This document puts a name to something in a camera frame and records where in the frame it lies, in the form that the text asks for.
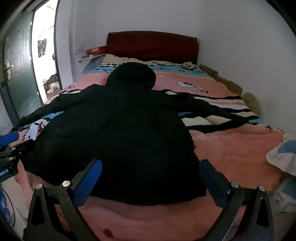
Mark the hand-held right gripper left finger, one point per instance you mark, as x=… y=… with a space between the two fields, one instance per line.
x=87 y=183

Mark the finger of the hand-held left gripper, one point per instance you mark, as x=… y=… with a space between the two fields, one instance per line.
x=9 y=138
x=25 y=147

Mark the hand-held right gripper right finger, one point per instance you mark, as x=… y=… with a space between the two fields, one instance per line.
x=212 y=183

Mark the black hooded jacket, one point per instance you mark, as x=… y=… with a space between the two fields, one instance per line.
x=120 y=139

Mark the pink striped cartoon blanket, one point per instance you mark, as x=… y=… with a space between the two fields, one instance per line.
x=231 y=148

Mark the dark green door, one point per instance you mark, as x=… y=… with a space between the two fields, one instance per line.
x=18 y=69

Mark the white and blue cloth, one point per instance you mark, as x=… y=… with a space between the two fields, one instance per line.
x=284 y=153

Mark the olive round cushion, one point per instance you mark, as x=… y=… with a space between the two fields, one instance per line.
x=252 y=103

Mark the olive green cloth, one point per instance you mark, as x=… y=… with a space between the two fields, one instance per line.
x=222 y=77

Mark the grey board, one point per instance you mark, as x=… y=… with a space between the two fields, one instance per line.
x=93 y=65

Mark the red box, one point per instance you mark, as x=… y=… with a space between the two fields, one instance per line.
x=98 y=50

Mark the dark red headboard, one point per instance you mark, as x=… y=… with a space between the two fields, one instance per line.
x=152 y=46

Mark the white wall shelf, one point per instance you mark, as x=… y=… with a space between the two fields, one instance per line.
x=91 y=58

